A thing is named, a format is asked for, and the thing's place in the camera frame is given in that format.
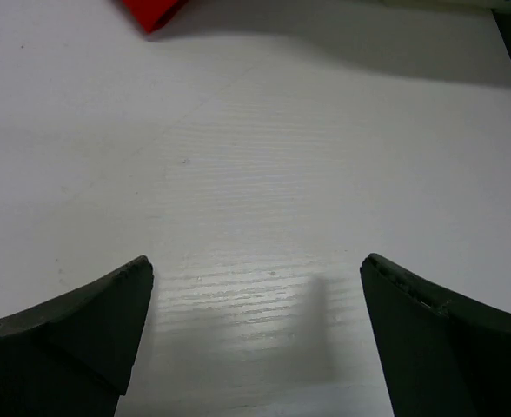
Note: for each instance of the red fabric garment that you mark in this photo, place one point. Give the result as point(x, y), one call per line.
point(152, 15)

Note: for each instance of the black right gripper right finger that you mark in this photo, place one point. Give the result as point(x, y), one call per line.
point(442, 353)

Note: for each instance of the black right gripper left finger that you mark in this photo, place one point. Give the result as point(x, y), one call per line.
point(73, 355)

